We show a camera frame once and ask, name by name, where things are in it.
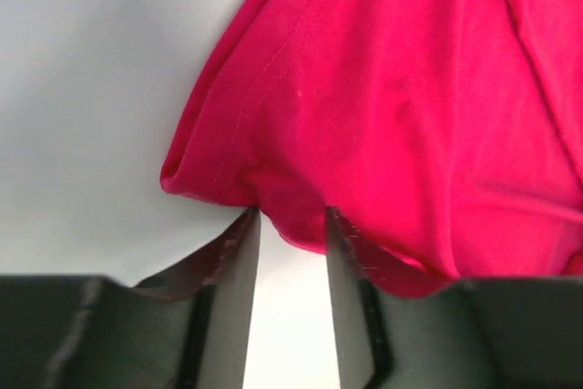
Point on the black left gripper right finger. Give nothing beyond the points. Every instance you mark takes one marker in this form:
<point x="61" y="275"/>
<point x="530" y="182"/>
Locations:
<point x="501" y="333"/>

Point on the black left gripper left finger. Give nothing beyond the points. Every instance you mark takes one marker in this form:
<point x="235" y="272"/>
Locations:
<point x="185" y="327"/>

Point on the pink t shirt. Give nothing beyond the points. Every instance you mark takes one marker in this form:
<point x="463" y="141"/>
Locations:
<point x="449" y="132"/>

